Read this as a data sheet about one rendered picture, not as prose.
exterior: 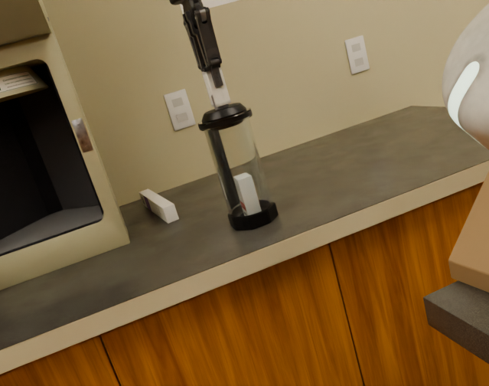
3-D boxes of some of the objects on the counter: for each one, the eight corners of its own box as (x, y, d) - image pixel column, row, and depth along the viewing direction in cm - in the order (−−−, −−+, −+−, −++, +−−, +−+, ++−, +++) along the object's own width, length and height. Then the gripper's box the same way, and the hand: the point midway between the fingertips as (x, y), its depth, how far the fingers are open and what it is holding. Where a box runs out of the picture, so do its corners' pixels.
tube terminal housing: (4, 259, 126) (-138, -54, 105) (125, 217, 132) (14, -86, 112) (-17, 296, 102) (-206, -98, 81) (131, 243, 109) (-9, -134, 88)
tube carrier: (222, 217, 104) (193, 122, 98) (268, 201, 106) (242, 106, 100) (236, 231, 93) (203, 125, 88) (285, 212, 96) (258, 108, 90)
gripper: (159, -9, 94) (195, 109, 100) (170, -29, 79) (212, 112, 85) (195, -18, 95) (229, 99, 101) (212, -40, 80) (251, 99, 87)
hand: (216, 87), depth 92 cm, fingers closed on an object, 3 cm apart
